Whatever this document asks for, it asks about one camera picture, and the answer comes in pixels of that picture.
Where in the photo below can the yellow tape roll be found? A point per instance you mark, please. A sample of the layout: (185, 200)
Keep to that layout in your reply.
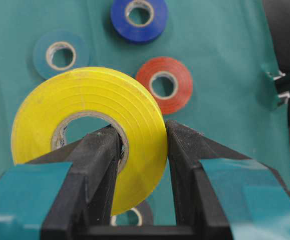
(107, 94)

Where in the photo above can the green tape roll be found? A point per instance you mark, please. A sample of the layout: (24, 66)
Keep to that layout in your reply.
(58, 51)

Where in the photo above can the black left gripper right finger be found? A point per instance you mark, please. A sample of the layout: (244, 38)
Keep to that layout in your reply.
(222, 193)

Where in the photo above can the blue tape roll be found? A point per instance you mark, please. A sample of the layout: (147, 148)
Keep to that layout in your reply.
(139, 21)

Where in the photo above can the red tape roll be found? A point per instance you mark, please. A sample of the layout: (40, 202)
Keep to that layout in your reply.
(168, 80)

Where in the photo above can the black tape roll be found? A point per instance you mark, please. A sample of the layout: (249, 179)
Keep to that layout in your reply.
(140, 215)

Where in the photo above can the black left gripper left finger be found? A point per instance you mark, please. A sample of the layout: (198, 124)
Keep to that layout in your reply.
(58, 194)

